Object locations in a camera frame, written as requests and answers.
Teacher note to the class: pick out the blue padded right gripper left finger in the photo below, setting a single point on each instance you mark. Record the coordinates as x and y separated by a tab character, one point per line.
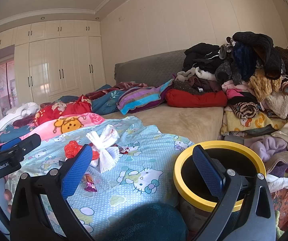
73	169

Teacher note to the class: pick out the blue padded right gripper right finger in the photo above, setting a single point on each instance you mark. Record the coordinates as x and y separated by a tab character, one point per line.
212	175

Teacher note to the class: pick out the red plastic bag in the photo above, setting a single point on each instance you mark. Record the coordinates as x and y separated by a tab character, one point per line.
72	149

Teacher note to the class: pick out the yellow rimmed black trash bin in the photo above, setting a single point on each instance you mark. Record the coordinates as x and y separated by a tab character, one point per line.
199	177

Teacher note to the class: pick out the left hand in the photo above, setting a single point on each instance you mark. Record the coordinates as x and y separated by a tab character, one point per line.
5	195

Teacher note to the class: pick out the pink cartoon bear blanket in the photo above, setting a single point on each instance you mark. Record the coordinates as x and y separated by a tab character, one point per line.
52	128

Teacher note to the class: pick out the beige bed sheet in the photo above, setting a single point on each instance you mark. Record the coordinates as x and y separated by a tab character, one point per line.
196	124

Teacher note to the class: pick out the white cloth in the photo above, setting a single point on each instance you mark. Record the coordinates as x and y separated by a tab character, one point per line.
17	113

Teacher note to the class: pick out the light blue Hello Kitty sheet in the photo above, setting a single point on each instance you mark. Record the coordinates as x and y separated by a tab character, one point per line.
143	173

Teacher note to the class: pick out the dark teal trouser knee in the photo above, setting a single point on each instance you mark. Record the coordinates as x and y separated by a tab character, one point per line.
153	221

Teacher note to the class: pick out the red floral quilt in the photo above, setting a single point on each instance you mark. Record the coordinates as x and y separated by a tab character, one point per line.
66	105

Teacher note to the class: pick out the blue floral quilt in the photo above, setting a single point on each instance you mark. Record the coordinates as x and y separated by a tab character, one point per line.
104	100

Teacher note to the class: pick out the red cushion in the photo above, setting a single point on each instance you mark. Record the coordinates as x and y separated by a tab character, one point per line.
183	99

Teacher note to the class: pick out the purple striped pillow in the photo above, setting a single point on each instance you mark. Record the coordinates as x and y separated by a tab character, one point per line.
137	99

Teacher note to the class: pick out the white built-in wardrobe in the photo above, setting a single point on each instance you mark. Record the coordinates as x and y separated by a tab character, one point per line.
44	61

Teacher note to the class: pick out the pile of mixed clothes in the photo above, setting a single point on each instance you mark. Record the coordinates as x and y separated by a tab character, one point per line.
253	74

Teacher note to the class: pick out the grey upholstered headboard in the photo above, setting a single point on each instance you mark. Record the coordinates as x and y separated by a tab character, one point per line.
153	70

